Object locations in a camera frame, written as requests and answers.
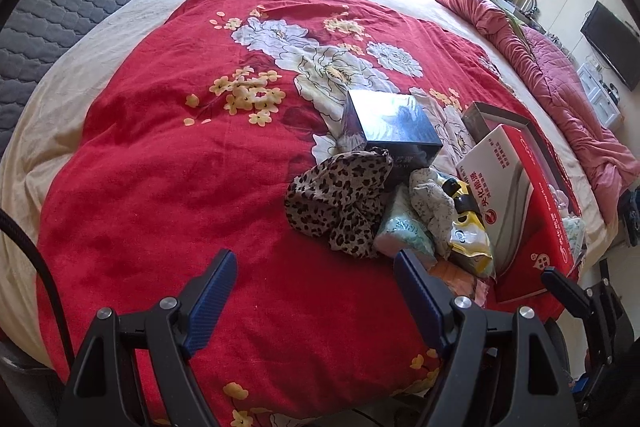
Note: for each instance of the leopard print cloth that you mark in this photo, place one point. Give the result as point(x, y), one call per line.
point(340, 202)

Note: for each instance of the white red printed carton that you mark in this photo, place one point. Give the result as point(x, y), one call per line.
point(495, 167)

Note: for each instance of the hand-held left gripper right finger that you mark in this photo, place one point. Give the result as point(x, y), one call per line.
point(420, 302)

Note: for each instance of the orange cloth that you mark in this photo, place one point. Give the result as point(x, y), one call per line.
point(452, 281)

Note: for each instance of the red floral blanket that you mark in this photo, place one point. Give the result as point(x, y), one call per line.
point(150, 207)

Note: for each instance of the yellow green cloth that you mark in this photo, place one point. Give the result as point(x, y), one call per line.
point(517, 26)

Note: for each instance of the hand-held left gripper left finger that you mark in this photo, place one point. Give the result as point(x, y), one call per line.
point(210, 307)

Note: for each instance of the black flat television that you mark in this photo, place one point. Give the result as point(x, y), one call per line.
point(612, 42)

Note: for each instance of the white floral cloth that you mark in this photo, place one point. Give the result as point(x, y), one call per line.
point(435, 204)

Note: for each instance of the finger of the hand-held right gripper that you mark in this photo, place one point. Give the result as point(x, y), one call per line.
point(629, 219)
point(565, 289)

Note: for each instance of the red cardboard box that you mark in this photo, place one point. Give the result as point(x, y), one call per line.
point(540, 232)

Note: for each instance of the white cabinet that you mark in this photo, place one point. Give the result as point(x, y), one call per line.
point(600, 94)

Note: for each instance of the pink quilt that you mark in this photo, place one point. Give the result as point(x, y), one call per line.
point(565, 87)

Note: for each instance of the dark glossy box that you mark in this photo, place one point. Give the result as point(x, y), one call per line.
point(390, 127)

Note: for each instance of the cream bed sheet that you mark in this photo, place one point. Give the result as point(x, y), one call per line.
point(100, 42)

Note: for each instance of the pale green tissue pack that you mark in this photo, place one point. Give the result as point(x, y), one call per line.
point(402, 232)

